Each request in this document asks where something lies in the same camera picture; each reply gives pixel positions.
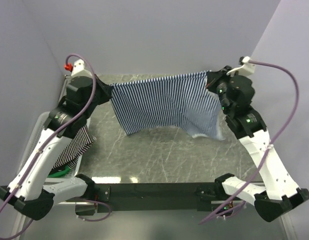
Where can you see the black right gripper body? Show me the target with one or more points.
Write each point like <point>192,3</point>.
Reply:
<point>219,85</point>

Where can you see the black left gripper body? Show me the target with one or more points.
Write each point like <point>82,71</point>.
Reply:
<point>99,93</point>

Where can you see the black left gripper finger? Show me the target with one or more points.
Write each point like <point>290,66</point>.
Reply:
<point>101,86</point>
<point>101,99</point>

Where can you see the blue white striped tank top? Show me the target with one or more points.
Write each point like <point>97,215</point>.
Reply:
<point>181,101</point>

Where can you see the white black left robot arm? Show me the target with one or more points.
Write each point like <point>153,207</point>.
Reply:
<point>27,193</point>

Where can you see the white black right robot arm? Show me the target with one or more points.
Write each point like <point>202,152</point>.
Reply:
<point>280,193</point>

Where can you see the dark striped tank top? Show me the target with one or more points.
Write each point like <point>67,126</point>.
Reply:
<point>76,148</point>

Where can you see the white plastic laundry basket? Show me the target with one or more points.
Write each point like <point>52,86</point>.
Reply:
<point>32,142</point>

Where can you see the green garment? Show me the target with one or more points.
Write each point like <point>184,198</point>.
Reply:
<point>59,172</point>

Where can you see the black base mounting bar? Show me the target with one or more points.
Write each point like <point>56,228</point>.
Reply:
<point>200,196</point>

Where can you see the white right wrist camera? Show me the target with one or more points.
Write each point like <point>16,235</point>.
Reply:
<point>245,69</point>

